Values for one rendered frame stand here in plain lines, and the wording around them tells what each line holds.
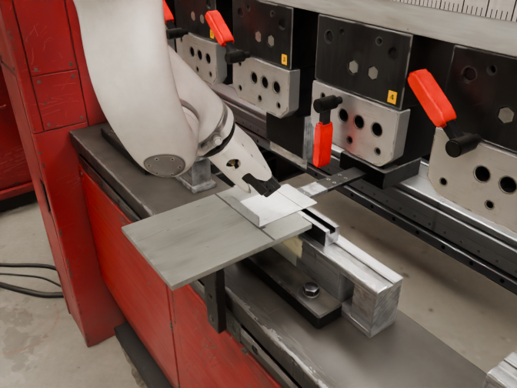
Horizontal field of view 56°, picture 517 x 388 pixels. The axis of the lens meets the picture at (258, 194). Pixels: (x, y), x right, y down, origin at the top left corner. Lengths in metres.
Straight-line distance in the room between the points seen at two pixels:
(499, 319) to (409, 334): 1.46
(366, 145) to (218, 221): 0.31
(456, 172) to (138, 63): 0.35
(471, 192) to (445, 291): 1.78
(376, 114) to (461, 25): 0.15
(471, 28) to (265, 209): 0.47
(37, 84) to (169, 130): 1.03
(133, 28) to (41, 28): 1.01
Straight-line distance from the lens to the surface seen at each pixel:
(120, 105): 0.51
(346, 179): 0.95
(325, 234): 0.81
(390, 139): 0.61
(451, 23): 0.54
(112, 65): 0.50
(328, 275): 0.82
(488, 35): 0.52
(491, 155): 0.54
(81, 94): 1.56
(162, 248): 0.77
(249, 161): 0.67
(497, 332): 2.22
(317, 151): 0.65
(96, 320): 1.98
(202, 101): 0.61
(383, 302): 0.78
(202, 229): 0.81
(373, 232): 2.60
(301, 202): 0.87
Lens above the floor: 1.46
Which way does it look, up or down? 31 degrees down
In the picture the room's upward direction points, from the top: straight up
